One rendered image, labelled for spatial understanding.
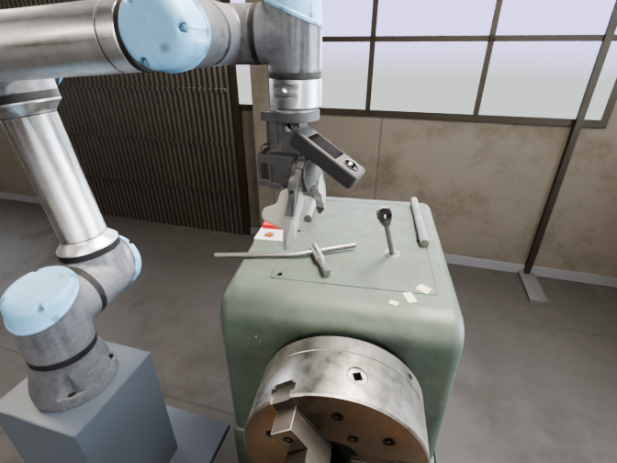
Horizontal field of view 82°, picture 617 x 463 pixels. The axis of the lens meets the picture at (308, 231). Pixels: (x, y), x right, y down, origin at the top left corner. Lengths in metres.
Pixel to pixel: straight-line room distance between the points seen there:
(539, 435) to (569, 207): 1.71
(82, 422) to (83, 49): 0.62
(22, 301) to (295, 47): 0.59
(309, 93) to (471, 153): 2.55
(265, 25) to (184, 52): 0.15
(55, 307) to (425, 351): 0.65
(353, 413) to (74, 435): 0.48
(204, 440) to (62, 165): 0.77
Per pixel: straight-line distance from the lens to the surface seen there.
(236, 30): 0.52
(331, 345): 0.64
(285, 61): 0.51
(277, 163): 0.55
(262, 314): 0.72
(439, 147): 2.98
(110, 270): 0.82
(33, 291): 0.77
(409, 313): 0.71
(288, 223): 0.53
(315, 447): 0.63
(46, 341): 0.77
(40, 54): 0.52
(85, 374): 0.82
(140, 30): 0.42
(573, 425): 2.43
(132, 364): 0.88
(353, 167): 0.52
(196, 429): 1.17
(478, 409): 2.27
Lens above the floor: 1.70
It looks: 28 degrees down
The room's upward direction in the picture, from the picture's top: straight up
